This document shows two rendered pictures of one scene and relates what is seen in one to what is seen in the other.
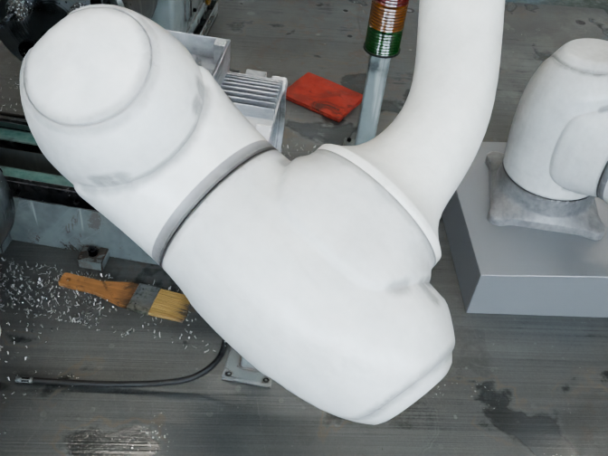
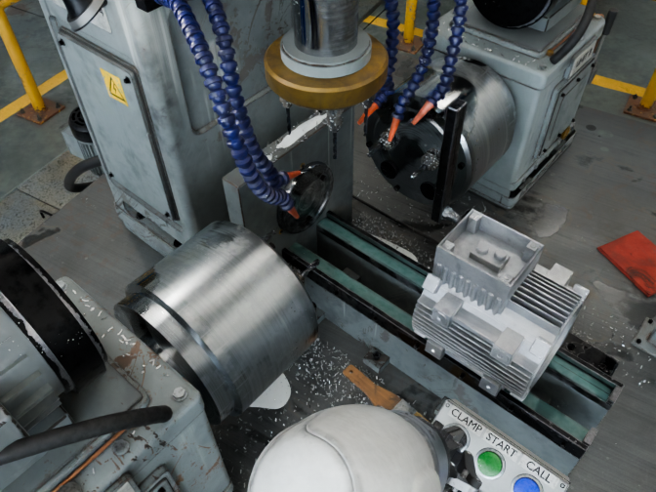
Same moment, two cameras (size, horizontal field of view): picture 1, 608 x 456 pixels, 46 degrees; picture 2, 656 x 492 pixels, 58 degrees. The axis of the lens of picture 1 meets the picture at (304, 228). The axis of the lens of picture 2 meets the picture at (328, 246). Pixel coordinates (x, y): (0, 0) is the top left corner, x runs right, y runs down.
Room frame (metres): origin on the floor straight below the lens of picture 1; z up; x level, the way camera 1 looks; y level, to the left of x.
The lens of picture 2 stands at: (0.23, 0.03, 1.79)
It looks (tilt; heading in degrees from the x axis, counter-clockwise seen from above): 48 degrees down; 38
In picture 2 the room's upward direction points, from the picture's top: 1 degrees counter-clockwise
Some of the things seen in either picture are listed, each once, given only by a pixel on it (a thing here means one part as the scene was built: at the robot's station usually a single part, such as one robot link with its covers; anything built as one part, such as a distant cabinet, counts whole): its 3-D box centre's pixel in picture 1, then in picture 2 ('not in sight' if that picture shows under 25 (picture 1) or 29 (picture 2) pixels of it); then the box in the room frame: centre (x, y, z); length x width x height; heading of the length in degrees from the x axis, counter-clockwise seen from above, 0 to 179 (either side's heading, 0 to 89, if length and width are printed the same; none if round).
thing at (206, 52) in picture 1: (178, 74); (485, 261); (0.83, 0.19, 1.11); 0.12 x 0.11 x 0.07; 87
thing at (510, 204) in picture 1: (544, 175); not in sight; (0.95, -0.39, 0.92); 0.22 x 0.18 x 0.06; 176
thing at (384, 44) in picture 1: (384, 36); not in sight; (1.11, -0.09, 1.05); 0.06 x 0.06 x 0.04
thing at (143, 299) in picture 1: (124, 294); (388, 403); (0.69, 0.26, 0.80); 0.21 x 0.05 x 0.01; 82
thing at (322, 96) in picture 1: (323, 95); (642, 261); (1.29, -0.01, 0.80); 0.15 x 0.12 x 0.01; 62
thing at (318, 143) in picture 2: not in sight; (284, 200); (0.85, 0.62, 0.97); 0.30 x 0.11 x 0.34; 176
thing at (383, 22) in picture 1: (388, 12); not in sight; (1.11, -0.09, 1.10); 0.06 x 0.06 x 0.04
